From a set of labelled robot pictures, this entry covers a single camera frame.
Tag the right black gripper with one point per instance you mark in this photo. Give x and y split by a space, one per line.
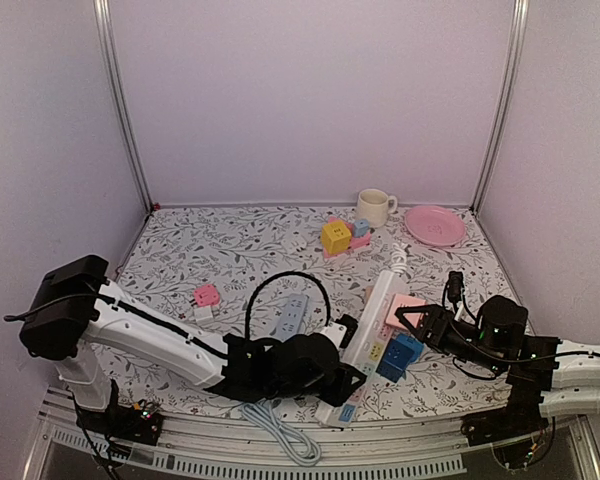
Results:
437 315

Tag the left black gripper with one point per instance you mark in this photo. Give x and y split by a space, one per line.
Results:
341 388

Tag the white power strip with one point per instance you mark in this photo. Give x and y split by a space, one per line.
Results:
369 342

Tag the dark blue cube socket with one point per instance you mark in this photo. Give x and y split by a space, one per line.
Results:
400 352

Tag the light blue power strip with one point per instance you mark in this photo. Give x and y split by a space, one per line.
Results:
300 448

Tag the pink plug adapter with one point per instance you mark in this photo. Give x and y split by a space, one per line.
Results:
206 296

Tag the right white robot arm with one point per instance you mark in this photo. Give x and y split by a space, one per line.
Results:
575 387

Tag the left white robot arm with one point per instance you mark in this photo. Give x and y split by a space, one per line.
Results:
77 304

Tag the yellow cube socket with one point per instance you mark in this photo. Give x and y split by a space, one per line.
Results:
335 237

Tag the pink plate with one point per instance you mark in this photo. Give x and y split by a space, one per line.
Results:
434 225

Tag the pink flat power strip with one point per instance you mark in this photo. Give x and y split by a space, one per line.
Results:
356 243

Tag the small light blue adapter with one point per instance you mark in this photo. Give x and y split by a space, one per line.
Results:
360 228

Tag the cream ceramic mug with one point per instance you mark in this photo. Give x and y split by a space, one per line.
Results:
375 206

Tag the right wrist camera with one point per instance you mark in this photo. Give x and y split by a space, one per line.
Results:
454 293

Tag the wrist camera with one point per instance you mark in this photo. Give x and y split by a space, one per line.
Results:
454 293
340 332

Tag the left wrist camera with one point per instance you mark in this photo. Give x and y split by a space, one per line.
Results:
340 332

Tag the front aluminium rail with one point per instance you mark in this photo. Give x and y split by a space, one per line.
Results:
198 447

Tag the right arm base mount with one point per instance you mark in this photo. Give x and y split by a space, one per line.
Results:
520 416

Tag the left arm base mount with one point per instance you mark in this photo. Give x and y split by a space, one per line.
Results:
139 423

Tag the right aluminium frame post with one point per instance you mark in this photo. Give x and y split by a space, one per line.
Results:
511 67

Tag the aluminium frame post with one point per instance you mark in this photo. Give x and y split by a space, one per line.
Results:
113 72
511 67

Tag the left aluminium frame post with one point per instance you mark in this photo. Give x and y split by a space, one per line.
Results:
113 72

